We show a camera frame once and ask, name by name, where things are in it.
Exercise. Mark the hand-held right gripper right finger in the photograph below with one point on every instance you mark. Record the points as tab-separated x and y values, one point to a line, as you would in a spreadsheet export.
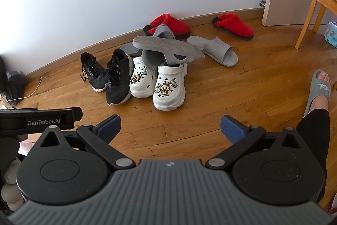
233	130

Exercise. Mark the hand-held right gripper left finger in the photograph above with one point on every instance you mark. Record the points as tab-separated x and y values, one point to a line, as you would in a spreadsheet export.
109	126

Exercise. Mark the black lace-up sneaker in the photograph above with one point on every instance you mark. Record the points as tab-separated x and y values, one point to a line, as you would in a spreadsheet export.
96	74
118	82

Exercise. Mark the white clog with charms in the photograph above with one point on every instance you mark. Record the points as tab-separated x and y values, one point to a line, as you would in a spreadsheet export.
140	85
168	93

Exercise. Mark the blue grey printed slide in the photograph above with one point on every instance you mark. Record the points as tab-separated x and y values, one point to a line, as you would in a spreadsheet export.
318	95
223	56
129	49

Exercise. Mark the red fleece slipper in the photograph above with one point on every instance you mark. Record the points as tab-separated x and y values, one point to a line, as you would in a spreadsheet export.
237	26
175	26

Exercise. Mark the person's left hand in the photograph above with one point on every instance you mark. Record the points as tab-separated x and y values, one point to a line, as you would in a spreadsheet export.
10	175

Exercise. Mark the dark cloth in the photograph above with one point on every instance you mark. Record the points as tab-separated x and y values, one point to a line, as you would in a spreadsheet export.
11	80

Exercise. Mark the person's foot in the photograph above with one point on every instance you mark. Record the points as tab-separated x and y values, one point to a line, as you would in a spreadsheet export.
323	77

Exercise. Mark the metal door stop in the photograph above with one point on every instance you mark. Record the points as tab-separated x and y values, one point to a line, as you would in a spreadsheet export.
262	3

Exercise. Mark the tissue packet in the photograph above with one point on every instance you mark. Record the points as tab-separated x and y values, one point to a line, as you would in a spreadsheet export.
331	35

